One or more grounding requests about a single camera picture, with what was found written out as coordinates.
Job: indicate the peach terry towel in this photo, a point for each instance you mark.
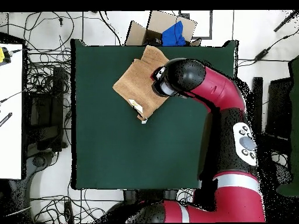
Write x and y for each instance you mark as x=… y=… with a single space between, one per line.
x=135 y=86

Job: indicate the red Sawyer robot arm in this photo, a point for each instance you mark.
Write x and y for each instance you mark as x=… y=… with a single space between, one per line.
x=219 y=91

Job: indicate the black flat panel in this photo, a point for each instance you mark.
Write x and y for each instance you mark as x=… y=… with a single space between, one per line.
x=279 y=109

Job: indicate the blue cloth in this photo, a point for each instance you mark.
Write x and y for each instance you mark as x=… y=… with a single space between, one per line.
x=172 y=35

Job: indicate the brown cardboard box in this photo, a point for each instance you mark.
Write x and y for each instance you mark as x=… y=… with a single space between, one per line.
x=137 y=35

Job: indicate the dark green table cloth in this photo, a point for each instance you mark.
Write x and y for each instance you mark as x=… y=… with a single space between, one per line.
x=105 y=140

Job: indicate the black upright bar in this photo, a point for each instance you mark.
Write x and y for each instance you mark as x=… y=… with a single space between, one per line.
x=257 y=98

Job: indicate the black power adapter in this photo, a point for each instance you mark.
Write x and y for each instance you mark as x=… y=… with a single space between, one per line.
x=261 y=54

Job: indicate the black equipment case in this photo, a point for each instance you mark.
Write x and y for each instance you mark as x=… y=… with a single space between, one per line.
x=44 y=112

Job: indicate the black long rod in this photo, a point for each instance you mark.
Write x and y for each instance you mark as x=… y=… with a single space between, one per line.
x=286 y=21

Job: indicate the white desk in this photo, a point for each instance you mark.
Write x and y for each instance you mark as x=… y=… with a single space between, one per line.
x=10 y=116

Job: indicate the yellow and black tool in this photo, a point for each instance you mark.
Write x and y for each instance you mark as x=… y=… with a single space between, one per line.
x=1 y=54

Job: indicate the grey rectangular frame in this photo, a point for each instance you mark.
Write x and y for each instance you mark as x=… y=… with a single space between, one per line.
x=211 y=25

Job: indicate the black pedestal foot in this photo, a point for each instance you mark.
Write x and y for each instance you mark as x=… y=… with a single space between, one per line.
x=283 y=173
x=38 y=161

